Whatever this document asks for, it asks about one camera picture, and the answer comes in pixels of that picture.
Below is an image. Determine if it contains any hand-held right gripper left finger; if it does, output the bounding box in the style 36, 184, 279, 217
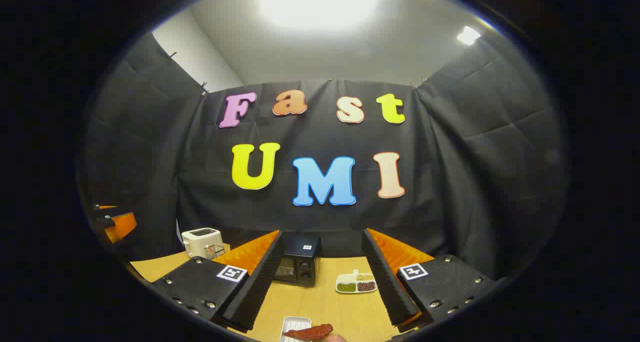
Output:
149, 230, 285, 332

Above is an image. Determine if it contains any white divided plate of beans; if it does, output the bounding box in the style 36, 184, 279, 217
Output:
335, 269, 379, 294

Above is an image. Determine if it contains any reddish brown meat slice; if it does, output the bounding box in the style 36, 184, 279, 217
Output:
283, 323, 334, 340

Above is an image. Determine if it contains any black electric oven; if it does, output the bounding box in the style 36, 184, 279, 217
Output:
272, 233, 321, 287

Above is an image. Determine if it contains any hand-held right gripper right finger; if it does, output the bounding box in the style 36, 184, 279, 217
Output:
361, 228, 498, 332

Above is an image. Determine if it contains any white rectangular tray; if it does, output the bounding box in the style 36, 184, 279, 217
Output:
280, 316, 313, 342

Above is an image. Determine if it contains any ceiling light panel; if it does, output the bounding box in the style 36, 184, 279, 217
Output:
259, 0, 379, 31
456, 26, 482, 46

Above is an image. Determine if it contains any black backdrop cloth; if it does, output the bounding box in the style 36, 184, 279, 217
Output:
80, 32, 571, 282

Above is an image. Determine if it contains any white toaster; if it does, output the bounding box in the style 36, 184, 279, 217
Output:
181, 228, 225, 260

